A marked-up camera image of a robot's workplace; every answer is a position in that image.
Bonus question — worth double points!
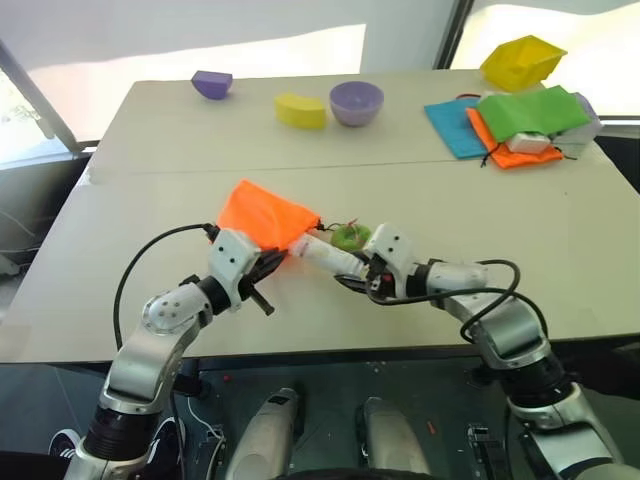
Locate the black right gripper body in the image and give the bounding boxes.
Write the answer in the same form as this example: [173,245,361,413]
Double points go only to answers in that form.
[358,249,400,302]

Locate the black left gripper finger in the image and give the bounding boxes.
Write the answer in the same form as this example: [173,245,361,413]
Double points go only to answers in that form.
[247,288,277,318]
[259,249,293,271]

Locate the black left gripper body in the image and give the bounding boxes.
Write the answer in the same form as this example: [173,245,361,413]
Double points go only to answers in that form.
[234,249,275,304]

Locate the white tube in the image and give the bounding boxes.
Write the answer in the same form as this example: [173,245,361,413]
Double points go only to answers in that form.
[290,235,369,279]

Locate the orange drawstring pouch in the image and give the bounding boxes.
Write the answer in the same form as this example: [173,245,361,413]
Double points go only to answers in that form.
[208,178,324,252]

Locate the small green crumpled pouch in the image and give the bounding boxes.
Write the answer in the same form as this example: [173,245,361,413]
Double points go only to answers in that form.
[328,222,373,252]

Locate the blue flat pouch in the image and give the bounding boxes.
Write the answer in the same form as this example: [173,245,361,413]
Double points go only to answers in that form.
[423,97,495,161]

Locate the orange flat pouch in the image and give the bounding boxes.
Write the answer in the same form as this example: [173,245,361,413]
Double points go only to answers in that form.
[465,106,565,171]

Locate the green flat pouch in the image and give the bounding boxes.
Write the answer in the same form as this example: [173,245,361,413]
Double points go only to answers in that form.
[475,85,592,143]

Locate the silver left robot leg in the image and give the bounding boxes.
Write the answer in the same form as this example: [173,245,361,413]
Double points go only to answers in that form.
[233,387,307,480]

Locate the silver robot leg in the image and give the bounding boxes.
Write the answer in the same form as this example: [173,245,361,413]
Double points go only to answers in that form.
[355,397,432,480]
[233,387,307,480]

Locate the yellow curved block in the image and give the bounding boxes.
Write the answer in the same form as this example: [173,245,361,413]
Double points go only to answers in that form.
[273,92,329,131]

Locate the purple round bowl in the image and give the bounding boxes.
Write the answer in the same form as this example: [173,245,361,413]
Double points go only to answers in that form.
[328,81,386,128]

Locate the silver right robot leg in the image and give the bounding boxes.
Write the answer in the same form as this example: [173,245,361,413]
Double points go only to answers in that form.
[355,397,432,480]

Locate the black striped sneaker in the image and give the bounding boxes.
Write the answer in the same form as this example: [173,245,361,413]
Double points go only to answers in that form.
[148,414,187,472]
[48,427,84,459]

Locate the purple plastic bin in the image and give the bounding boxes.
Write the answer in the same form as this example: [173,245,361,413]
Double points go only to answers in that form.
[191,69,234,101]

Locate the small white box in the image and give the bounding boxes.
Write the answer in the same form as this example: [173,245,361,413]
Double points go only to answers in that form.
[504,129,552,154]

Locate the grey white box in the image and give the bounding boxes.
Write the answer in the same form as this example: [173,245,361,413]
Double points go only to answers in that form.
[551,118,605,157]

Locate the yellow plastic bin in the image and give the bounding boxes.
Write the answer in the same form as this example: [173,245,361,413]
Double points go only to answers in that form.
[479,34,569,94]

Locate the pale purple object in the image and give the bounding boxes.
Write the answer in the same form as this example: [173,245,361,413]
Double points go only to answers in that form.
[569,91,599,124]

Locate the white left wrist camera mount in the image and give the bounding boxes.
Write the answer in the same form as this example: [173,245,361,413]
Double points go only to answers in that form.
[206,228,263,314]

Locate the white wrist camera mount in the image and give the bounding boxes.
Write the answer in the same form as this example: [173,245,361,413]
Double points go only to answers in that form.
[206,228,263,314]
[361,223,416,297]

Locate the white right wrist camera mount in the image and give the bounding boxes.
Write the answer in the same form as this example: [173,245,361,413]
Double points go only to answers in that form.
[361,223,416,297]

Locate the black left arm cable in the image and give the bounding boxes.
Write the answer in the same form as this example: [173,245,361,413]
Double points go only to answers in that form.
[112,223,221,349]

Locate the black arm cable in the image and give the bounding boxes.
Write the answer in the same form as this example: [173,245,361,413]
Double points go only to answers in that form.
[367,258,551,347]
[112,223,221,349]

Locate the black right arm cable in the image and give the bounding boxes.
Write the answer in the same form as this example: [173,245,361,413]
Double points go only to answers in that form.
[367,258,551,347]

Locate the white floor cable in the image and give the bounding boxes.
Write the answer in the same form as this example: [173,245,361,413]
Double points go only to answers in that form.
[185,397,225,441]

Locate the black window post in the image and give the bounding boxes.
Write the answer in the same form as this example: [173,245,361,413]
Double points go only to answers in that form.
[431,0,476,71]

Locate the grey slanted window frame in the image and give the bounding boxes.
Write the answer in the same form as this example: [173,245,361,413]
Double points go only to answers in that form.
[0,38,84,152]

